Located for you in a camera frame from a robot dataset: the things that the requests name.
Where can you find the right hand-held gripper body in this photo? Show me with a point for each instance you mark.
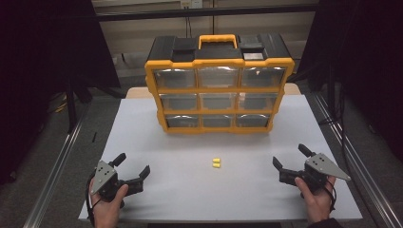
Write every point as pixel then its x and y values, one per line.
pixel 320 166

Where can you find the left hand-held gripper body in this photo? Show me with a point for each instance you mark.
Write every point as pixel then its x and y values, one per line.
pixel 103 175

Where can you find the transparent plastic drawer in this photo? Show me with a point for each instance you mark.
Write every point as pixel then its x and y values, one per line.
pixel 253 120

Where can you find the yellow black organizer cabinet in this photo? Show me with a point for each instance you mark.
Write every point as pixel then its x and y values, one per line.
pixel 218 61

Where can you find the person's right hand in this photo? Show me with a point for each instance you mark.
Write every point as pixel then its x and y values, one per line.
pixel 318 204

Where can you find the person's left hand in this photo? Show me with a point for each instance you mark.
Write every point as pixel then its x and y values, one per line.
pixel 107 213

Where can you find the small black floor piece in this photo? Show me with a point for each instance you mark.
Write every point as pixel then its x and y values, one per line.
pixel 94 136

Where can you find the white table cover sheet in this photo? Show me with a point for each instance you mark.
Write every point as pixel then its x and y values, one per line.
pixel 190 186

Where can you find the black metal stand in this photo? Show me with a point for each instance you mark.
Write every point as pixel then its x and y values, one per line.
pixel 331 95
pixel 71 107

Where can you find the grid of clear bins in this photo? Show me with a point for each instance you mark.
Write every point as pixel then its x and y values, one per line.
pixel 218 101

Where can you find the black curtain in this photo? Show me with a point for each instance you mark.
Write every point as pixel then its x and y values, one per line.
pixel 38 63
pixel 374 63

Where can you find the black horizontal bar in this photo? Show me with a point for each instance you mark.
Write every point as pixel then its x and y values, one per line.
pixel 206 12

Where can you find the aluminium floor rail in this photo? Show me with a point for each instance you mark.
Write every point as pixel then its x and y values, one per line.
pixel 53 177
pixel 364 171

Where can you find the white wall outlet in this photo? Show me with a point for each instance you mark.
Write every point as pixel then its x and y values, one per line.
pixel 191 3

